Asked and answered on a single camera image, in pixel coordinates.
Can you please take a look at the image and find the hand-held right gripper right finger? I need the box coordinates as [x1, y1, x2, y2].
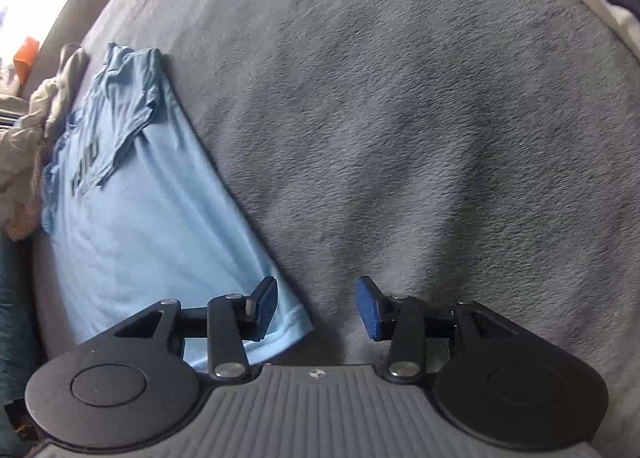
[355, 275, 518, 384]

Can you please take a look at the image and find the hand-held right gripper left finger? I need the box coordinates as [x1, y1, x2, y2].
[113, 276, 279, 384]

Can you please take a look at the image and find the light blue t-shirt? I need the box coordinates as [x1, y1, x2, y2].
[41, 41, 315, 373]

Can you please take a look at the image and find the white crumpled cloth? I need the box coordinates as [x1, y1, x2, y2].
[0, 77, 60, 231]

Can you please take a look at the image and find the grey crumpled garment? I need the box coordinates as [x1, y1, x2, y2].
[44, 42, 92, 141]

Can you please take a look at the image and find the orange box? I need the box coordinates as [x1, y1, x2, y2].
[13, 36, 41, 85]

